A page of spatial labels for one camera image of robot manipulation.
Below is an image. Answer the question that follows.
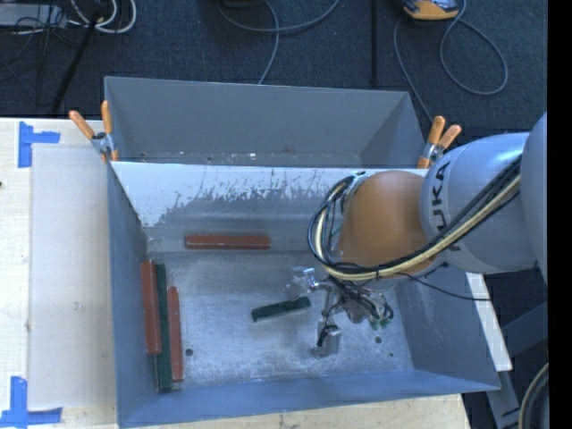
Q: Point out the grey metal bin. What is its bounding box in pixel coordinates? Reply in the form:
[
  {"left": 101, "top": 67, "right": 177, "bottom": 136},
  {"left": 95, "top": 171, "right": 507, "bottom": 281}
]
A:
[{"left": 103, "top": 76, "right": 502, "bottom": 428}]

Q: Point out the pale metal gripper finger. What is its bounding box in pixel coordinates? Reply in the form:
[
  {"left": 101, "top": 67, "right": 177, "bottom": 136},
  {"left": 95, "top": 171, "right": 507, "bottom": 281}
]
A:
[
  {"left": 311, "top": 322, "right": 343, "bottom": 358},
  {"left": 285, "top": 265, "right": 321, "bottom": 302}
]

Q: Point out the red-brown flat block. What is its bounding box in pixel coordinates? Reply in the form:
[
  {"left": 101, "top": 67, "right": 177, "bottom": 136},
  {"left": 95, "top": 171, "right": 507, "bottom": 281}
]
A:
[
  {"left": 165, "top": 285, "right": 186, "bottom": 383},
  {"left": 139, "top": 259, "right": 163, "bottom": 356},
  {"left": 184, "top": 233, "right": 273, "bottom": 251}
]

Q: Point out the dark green flat block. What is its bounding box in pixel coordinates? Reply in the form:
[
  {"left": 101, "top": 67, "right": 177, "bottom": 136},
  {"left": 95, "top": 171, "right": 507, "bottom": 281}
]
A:
[
  {"left": 250, "top": 296, "right": 312, "bottom": 324},
  {"left": 154, "top": 262, "right": 174, "bottom": 392}
]

